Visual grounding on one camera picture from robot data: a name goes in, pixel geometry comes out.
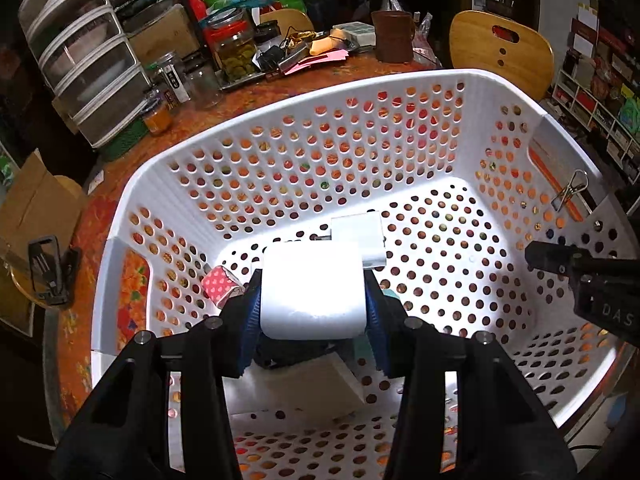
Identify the orange jar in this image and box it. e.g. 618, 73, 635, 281
142, 100, 175, 136

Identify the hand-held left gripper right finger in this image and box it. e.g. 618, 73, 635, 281
364, 270, 576, 480

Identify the orange packet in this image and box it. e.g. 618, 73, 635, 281
309, 35, 351, 56

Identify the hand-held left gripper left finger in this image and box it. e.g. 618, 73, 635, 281
50, 267, 264, 480

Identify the silver metal clip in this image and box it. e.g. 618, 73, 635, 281
551, 170, 590, 211

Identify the pink paper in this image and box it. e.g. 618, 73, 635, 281
282, 49, 351, 73

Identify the wooden chair with cutout handle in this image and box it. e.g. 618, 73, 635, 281
448, 10, 555, 103

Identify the large white power adapter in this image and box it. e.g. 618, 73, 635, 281
261, 242, 368, 342

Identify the clear plastic drawer tower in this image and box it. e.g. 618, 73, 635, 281
19, 0, 151, 148

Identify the clear jar with black label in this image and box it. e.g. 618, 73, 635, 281
150, 51, 191, 106

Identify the small white box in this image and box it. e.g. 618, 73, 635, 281
332, 21, 377, 48
315, 212, 387, 268

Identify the black phone holder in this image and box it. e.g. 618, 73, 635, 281
27, 235, 81, 306

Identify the green woven basket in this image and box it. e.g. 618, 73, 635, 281
97, 120, 151, 161

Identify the white cubby shelf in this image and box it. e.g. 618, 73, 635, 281
550, 0, 640, 186

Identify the teal flat item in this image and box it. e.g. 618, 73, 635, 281
352, 287, 403, 373

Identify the flat folded cardboard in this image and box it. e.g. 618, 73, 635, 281
0, 150, 91, 261

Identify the white perforated plastic basket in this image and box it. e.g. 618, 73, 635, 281
90, 67, 633, 480

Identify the black power adapter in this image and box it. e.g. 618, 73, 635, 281
257, 45, 284, 68

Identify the glass jar with red lid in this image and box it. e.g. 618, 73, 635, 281
205, 7, 260, 83

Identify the beige flat box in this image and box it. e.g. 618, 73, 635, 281
222, 352, 368, 418

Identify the metal tray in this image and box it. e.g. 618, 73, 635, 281
217, 35, 361, 91

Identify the pink polka dot tape roll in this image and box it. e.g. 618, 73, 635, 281
202, 265, 246, 308

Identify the clear glass jar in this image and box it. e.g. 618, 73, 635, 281
182, 55, 223, 108

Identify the brown mug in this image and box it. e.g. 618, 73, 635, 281
371, 10, 417, 63

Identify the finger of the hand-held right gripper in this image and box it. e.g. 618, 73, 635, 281
525, 241, 598, 283

